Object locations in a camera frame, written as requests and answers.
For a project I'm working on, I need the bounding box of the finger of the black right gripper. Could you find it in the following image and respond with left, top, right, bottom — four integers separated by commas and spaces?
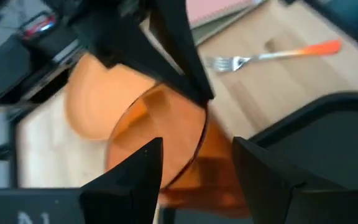
73, 18, 203, 106
149, 0, 214, 107

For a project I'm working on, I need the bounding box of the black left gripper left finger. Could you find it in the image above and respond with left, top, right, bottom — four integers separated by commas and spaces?
79, 136, 164, 224

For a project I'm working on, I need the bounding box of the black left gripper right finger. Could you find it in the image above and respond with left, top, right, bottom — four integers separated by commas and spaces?
231, 136, 338, 224

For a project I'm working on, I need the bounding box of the orange round plate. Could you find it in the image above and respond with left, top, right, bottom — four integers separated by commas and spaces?
63, 52, 158, 141

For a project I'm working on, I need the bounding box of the transparent orange plastic cup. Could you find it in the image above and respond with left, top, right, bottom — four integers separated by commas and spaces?
105, 83, 251, 218

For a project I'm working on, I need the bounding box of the orange-handled metal fork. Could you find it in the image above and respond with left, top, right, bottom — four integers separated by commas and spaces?
203, 39, 343, 73

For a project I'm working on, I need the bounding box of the black plastic tray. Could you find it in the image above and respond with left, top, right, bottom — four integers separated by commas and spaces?
249, 91, 358, 190

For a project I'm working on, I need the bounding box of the pink spiral notebook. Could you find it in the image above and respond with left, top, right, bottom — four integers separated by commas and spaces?
185, 0, 254, 28

